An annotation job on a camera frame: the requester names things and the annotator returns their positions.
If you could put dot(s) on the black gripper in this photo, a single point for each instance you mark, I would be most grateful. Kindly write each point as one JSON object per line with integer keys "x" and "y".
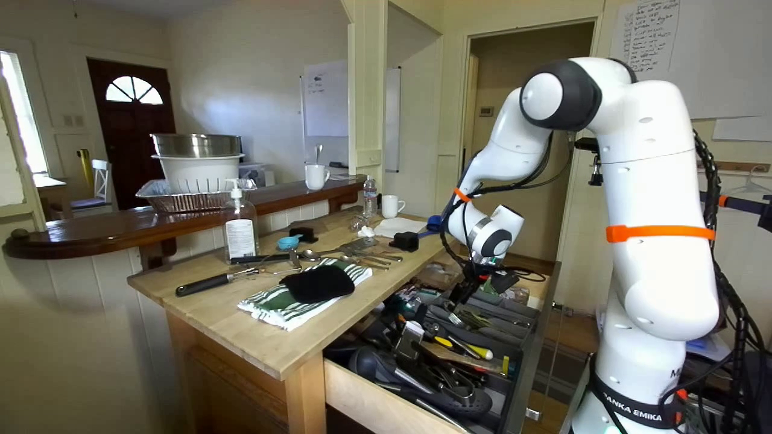
{"x": 492, "y": 280}

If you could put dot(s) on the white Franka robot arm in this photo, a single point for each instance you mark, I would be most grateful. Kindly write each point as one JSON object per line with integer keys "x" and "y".
{"x": 651, "y": 201}

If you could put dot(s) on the grey cutlery tray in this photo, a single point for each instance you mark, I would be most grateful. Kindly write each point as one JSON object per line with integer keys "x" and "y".
{"x": 491, "y": 327}

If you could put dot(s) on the metal table knife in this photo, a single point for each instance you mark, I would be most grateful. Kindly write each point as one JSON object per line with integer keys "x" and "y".
{"x": 366, "y": 261}

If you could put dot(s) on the white ceramic mug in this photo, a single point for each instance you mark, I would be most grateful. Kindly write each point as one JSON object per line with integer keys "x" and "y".
{"x": 392, "y": 206}
{"x": 315, "y": 177}

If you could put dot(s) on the slotted metal spatula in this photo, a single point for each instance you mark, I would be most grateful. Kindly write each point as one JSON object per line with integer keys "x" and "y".
{"x": 354, "y": 245}

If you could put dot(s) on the clear water bottle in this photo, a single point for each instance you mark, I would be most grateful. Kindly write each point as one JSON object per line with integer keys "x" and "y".
{"x": 368, "y": 202}

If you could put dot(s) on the black cloth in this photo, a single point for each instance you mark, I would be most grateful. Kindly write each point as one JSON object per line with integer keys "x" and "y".
{"x": 317, "y": 283}

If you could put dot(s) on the small black object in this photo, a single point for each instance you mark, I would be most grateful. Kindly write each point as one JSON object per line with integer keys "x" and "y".
{"x": 304, "y": 234}

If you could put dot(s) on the small teal object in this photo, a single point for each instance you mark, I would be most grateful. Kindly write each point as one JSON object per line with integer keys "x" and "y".
{"x": 288, "y": 241}

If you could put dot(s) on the green white striped towel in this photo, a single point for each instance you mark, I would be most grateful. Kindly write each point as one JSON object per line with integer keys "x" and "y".
{"x": 273, "y": 310}

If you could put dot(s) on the wooden kitchen island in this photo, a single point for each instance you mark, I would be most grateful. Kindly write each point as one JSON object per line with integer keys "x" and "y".
{"x": 243, "y": 339}

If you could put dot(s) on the clear soap pump bottle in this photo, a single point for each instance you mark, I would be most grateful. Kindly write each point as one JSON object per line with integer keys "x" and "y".
{"x": 239, "y": 233}

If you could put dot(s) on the white colander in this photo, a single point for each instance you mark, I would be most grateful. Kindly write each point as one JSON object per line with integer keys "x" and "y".
{"x": 195, "y": 172}

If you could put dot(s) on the metal mixing bowl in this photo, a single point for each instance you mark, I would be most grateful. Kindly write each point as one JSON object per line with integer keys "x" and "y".
{"x": 195, "y": 145}

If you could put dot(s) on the white paper poster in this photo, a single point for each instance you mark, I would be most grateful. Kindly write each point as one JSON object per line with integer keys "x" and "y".
{"x": 701, "y": 55}

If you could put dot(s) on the dark wooden bar counter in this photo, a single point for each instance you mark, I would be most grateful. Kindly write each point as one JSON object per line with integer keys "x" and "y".
{"x": 121, "y": 224}

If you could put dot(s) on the dark front door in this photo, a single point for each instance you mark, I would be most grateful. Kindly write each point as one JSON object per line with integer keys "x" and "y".
{"x": 133, "y": 136}

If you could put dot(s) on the white wall board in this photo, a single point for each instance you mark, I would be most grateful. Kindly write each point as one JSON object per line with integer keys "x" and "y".
{"x": 323, "y": 96}

